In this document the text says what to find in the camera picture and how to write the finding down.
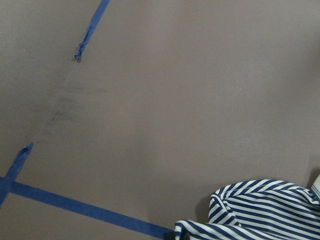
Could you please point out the blue white striped polo shirt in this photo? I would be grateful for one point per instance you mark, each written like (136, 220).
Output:
(258, 210)

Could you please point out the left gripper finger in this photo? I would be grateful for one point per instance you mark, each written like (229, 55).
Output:
(185, 236)

